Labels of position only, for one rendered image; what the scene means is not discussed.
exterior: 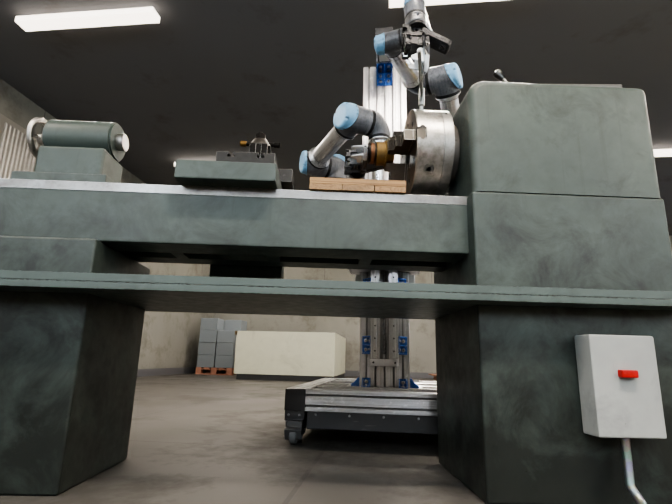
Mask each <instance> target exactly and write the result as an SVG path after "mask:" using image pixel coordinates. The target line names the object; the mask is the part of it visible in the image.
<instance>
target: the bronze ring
mask: <svg viewBox="0 0 672 504"><path fill-rule="evenodd" d="M394 156H395V155H390V154H388V146H387V141H384V142H376V143H375V144H374V143H368V158H367V164H374V165H375V166H383V167H385V166H386V163H393V161H394Z"/></svg>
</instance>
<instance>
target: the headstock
mask: <svg viewBox="0 0 672 504"><path fill-rule="evenodd" d="M466 118H467V119H466ZM465 119H466V120H465ZM453 122H454V125H455V126H456V127H457V129H458V132H459V138H460V156H459V164H458V169H457V173H456V177H455V179H454V182H453V184H452V185H451V186H450V187H448V189H447V192H446V194H445V195H444V196H463V197H468V196H469V195H470V194H471V193H472V192H474V191H476V192H501V193H526V194H551V195H576V196H601V197H626V198H652V199H661V198H660V192H659V185H658V178H657V172H656V165H655V158H654V151H653V145H652V138H651V131H650V125H649V118H648V111H647V105H646V98H645V93H644V91H643V90H641V89H636V88H616V87H595V86H575V85H554V84H534V83H513V82H493V81H481V82H478V83H475V84H474V85H472V86H471V87H470V89H469V90H468V92H467V94H466V95H465V97H464V99H463V101H462V102H461V104H460V106H459V108H458V109H457V111H456V113H455V115H454V116H453ZM467 130H468V131H467ZM465 133H466V134H465ZM467 134H468V135H467ZM464 135H465V136H464ZM467 136H468V137H467ZM463 139H464V140H463ZM465 139H466V141H465ZM468 141H469V142H468ZM465 154H466V155H467V156H466V155H465ZM464 156H466V157H464ZM468 157H469V158H468ZM467 159H468V160H469V161H468V160H467ZM466 161H467V163H466ZM469 165H470V167H469ZM467 166H468V167H467ZM467 175H468V176H467Z"/></svg>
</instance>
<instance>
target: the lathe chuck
mask: <svg viewBox="0 0 672 504"><path fill-rule="evenodd" d="M421 126H424V128H426V137H425V139H421V137H417V139H416V141H415V144H414V146H413V149H412V151H411V153H410V156H409V155H401V156H400V163H406V164H408V165H409V166H408V172H407V184H406V194H412V195H435V194H436V191H437V189H438V186H439V182H440V178H441V174H442V168H443V160H444V147H445V133H444V123H443V118H442V115H441V113H440V112H439V111H438V110H423V109H412V110H410V112H409V113H408V116H407V118H406V122H405V126H404V129H409V130H416V129H417V127H419V128H420V127H421ZM427 164H431V165H433V167H434V170H433V172H432V173H430V174H426V173H425V172H424V167H425V166H426V165H427Z"/></svg>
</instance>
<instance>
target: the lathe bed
mask: <svg viewBox="0 0 672 504"><path fill-rule="evenodd" d="M0 236H24V237H53V238H82V239H97V240H98V241H100V242H102V243H104V244H106V245H108V246H110V247H111V248H113V249H115V250H117V251H119V252H121V253H122V254H124V255H126V256H128V257H130V258H132V259H134V260H135V261H137V262H153V263H183V264H213V265H243V266H274V267H304V268H334V269H364V270H394V271H425V272H443V271H445V270H446V269H448V268H449V267H451V266H452V265H454V264H455V263H457V262H458V261H459V260H461V259H462V258H464V257H465V256H467V255H468V254H469V244H468V221H467V197H463V196H437V195H412V194H386V193H361V192H336V191H310V190H285V189H259V188H234V187H208V186H183V185H158V184H132V183H107V182H81V181H56V180H30V179H5V178H0Z"/></svg>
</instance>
